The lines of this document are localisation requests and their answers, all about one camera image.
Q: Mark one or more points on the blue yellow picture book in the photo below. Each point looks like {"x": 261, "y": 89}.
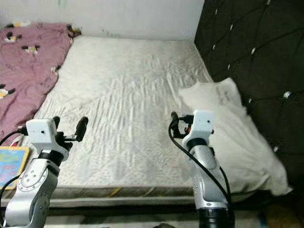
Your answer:
{"x": 12, "y": 164}

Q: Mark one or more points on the grey quilted mattress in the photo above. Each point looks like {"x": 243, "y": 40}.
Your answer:
{"x": 123, "y": 109}

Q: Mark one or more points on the pink cartoon mouse blanket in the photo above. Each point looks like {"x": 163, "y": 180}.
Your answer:
{"x": 28, "y": 76}

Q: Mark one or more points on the grey bed base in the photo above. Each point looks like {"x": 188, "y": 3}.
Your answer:
{"x": 123, "y": 203}

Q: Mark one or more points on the dark tufted headboard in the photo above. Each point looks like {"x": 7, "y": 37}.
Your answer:
{"x": 251, "y": 38}

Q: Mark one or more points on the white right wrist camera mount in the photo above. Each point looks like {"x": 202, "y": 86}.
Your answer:
{"x": 203, "y": 123}

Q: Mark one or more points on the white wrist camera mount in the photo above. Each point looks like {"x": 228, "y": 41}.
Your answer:
{"x": 203, "y": 123}
{"x": 40, "y": 133}

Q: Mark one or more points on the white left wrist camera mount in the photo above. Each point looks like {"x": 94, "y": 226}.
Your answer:
{"x": 40, "y": 133}

